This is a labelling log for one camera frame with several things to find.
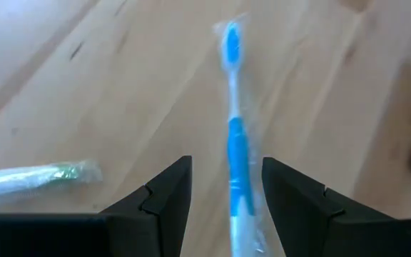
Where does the green toothbrush in clear wrapper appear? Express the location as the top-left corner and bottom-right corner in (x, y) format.
(0, 159), (103, 208)

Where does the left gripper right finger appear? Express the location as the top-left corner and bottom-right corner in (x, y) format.
(261, 156), (411, 257)

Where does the blue toothbrush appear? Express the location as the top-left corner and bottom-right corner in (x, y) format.
(212, 14), (274, 257)

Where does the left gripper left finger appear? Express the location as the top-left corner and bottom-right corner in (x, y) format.
(0, 155), (193, 257)

